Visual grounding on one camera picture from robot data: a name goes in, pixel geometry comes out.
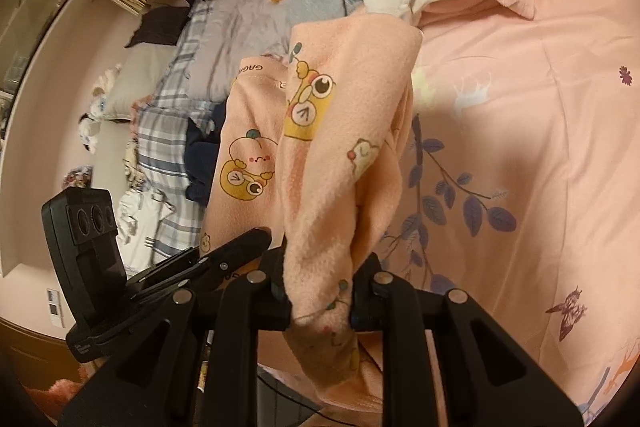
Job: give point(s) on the dark cloth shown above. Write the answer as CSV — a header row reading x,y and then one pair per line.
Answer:
x,y
160,24

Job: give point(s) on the white printed garment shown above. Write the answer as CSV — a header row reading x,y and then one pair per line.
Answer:
x,y
145,227

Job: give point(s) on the lavender grey quilt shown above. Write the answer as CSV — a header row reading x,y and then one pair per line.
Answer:
x,y
240,32

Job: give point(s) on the white plush toy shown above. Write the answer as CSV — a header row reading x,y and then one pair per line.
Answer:
x,y
97,107

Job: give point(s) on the white wall socket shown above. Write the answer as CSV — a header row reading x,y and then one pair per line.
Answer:
x,y
55,307

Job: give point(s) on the pink floral bed sheet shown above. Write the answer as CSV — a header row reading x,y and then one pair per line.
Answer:
x,y
525,132

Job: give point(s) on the pink cartoon print pajama pants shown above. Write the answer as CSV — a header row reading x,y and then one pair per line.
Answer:
x,y
320,187

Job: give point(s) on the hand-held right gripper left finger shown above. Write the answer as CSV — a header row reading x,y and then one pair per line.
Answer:
x,y
270,302

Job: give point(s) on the white wardrobe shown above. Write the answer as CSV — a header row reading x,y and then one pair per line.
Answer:
x,y
30,32

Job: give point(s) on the blue plaid shirt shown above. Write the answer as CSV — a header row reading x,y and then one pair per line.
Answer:
x,y
160,137

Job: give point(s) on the navy garment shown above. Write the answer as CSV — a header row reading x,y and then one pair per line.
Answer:
x,y
202,157

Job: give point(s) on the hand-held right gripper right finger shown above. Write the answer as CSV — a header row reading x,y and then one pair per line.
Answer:
x,y
365,307

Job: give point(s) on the pink fluffy rug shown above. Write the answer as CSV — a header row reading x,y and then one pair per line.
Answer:
x,y
50,394

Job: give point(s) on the pale pillow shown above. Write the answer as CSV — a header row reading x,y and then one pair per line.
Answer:
x,y
135,77

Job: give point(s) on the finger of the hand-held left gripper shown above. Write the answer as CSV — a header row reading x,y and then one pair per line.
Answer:
x,y
235,252

